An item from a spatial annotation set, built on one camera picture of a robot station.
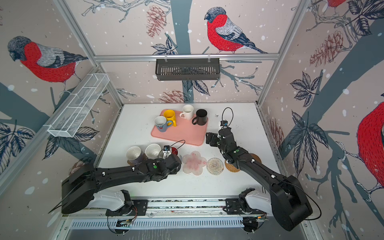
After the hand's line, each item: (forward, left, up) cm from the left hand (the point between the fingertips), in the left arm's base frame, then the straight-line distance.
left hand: (175, 166), depth 83 cm
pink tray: (+27, -4, -5) cm, 28 cm away
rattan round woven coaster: (+1, -33, -5) cm, 34 cm away
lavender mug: (+8, +26, -3) cm, 27 cm away
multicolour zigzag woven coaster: (+2, -23, -5) cm, 24 cm away
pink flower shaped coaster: (+4, -10, -5) cm, 12 cm away
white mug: (+9, +14, +1) cm, 17 cm away
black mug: (+34, -16, +2) cm, 37 cm away
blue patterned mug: (+26, +10, +6) cm, 29 cm away
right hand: (+15, -21, +9) cm, 27 cm away
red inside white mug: (+8, +1, +4) cm, 9 cm away
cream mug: (+37, -7, +5) cm, 38 cm away
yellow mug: (+36, +6, +3) cm, 36 cm away
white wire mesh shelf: (+13, +50, +26) cm, 58 cm away
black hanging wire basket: (+63, -6, +23) cm, 68 cm away
